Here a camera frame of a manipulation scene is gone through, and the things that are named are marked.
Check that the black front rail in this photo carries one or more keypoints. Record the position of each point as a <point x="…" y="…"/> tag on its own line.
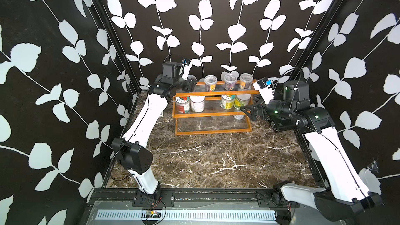
<point x="172" y="196"/>

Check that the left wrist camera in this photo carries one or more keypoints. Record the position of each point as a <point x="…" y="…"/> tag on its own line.
<point x="186" y="65"/>

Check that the orange wooden shelf rack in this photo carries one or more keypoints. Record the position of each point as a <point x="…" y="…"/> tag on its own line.
<point x="213" y="119"/>

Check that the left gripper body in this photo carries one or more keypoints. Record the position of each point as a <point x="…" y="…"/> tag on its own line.
<point x="188" y="85"/>

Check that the black flat case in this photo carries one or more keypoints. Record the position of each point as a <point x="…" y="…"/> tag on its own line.
<point x="284" y="113"/>

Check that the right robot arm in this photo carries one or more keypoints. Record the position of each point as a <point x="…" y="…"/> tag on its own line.
<point x="345" y="195"/>

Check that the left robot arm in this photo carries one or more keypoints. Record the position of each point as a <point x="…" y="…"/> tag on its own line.
<point x="130" y="150"/>

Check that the white slotted cable duct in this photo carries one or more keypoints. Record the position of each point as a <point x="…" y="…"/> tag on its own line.
<point x="190" y="215"/>

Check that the red label large jar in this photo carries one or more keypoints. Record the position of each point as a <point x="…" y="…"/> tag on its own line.
<point x="182" y="104"/>

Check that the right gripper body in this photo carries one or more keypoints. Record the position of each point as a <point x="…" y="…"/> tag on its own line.
<point x="262" y="108"/>

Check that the small seed jar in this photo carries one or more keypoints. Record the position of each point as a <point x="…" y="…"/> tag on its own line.
<point x="245" y="81"/>
<point x="230" y="81"/>
<point x="210" y="82"/>

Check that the small circuit board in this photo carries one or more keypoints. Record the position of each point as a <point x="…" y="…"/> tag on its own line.
<point x="152" y="214"/>

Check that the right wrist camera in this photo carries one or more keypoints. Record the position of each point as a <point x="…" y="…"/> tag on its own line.
<point x="265" y="88"/>

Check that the green label large jar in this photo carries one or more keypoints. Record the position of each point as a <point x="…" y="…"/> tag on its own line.
<point x="241" y="100"/>

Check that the white large jar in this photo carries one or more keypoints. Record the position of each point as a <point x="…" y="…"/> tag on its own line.
<point x="197" y="103"/>

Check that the small jar behind shelf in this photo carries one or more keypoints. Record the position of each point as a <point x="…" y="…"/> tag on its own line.
<point x="238" y="117"/>

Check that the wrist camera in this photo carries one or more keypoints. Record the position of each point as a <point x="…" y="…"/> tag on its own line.
<point x="265" y="88"/>
<point x="186" y="65"/>

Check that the yellow green label jar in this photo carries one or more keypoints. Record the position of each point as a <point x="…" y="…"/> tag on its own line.
<point x="227" y="101"/>

